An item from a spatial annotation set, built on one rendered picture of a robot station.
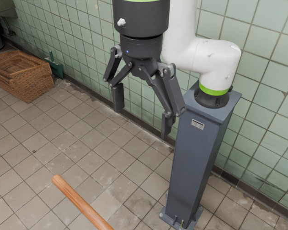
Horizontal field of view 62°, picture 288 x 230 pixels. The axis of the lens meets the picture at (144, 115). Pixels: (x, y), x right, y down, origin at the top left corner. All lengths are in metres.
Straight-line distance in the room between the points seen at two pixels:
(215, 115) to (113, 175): 1.39
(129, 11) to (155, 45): 0.07
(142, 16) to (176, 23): 0.50
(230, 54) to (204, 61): 0.09
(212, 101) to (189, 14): 0.36
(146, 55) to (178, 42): 0.50
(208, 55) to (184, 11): 0.18
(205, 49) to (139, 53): 0.53
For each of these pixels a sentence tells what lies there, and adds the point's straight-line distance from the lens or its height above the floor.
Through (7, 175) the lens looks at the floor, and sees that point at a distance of 2.50.
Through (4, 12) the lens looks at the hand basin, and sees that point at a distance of 3.60.
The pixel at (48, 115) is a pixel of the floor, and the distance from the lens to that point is 2.86.
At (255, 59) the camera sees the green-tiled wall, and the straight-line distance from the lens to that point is 1.52.
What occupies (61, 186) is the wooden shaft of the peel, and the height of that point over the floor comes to 1.20.
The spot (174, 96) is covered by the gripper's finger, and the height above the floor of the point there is 1.60.
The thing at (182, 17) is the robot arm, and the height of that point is 1.55.
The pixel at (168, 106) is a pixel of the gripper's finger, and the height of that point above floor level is 1.57.
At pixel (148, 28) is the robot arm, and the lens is 0.39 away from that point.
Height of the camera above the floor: 1.88
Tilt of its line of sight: 45 degrees down
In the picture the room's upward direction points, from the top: straight up
